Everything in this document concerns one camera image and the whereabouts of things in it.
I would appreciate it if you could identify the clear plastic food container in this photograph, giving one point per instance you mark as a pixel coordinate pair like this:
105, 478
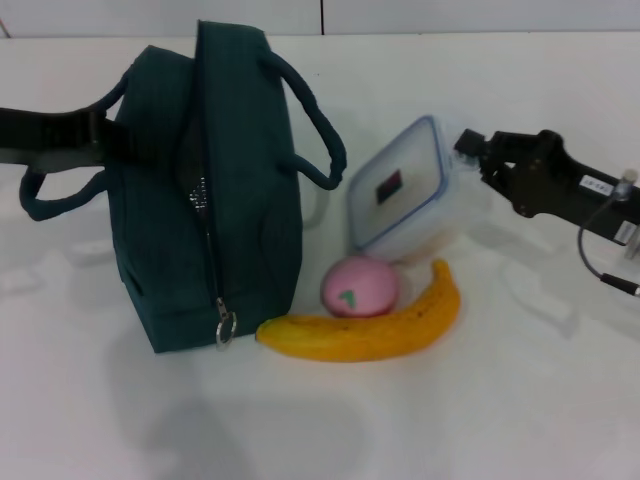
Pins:
400, 190

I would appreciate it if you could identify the pink toy peach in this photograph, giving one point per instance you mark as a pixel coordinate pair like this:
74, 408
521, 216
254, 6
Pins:
360, 285

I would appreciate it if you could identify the dark teal fabric lunch bag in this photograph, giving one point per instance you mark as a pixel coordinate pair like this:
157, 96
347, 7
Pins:
250, 200

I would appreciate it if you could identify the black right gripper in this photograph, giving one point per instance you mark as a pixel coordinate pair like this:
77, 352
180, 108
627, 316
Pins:
550, 180

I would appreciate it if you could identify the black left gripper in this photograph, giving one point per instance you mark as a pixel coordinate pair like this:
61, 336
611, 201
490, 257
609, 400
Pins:
45, 137

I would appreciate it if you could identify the yellow banana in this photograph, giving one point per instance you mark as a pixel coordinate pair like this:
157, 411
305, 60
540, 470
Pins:
360, 340

